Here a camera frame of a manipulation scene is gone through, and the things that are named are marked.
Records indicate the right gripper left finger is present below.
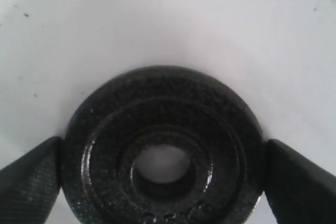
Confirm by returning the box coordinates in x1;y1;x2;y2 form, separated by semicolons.
1;136;61;223

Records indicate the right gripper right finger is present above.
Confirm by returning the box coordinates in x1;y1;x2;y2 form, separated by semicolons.
265;139;335;223

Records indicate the black weight plate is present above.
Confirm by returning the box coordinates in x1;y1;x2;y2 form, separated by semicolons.
59;64;266;224

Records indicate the white rectangular plastic tray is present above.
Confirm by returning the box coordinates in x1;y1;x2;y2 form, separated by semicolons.
1;0;335;223

